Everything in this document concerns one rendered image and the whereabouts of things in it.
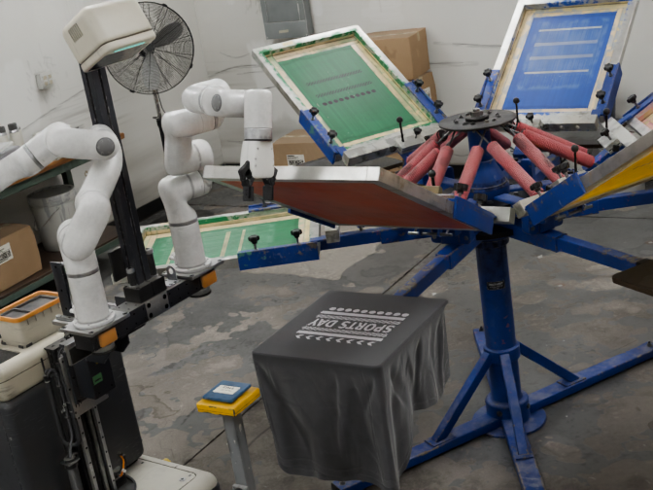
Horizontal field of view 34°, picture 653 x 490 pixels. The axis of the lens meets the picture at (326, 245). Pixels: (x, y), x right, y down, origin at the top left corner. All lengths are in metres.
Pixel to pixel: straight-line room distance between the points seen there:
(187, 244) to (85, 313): 0.45
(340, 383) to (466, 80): 4.90
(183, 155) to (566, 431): 2.06
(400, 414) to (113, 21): 1.40
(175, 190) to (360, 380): 0.85
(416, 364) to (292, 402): 0.39
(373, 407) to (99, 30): 1.31
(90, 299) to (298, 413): 0.71
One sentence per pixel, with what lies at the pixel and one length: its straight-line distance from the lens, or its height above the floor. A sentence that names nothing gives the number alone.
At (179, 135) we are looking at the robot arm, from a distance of 3.21.
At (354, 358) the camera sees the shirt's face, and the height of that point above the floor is 0.95.
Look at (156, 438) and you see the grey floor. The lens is 4.96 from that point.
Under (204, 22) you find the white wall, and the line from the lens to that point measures 8.86.
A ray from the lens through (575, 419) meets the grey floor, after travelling 4.61.
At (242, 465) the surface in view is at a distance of 3.10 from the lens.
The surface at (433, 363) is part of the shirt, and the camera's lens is 3.39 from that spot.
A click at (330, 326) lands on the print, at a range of 3.34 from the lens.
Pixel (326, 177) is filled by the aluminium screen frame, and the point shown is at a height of 1.50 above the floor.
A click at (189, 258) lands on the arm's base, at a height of 1.18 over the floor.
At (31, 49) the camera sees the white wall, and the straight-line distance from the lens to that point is 7.53.
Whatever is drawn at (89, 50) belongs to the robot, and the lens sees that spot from 3.05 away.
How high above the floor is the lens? 2.27
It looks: 19 degrees down
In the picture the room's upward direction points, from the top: 9 degrees counter-clockwise
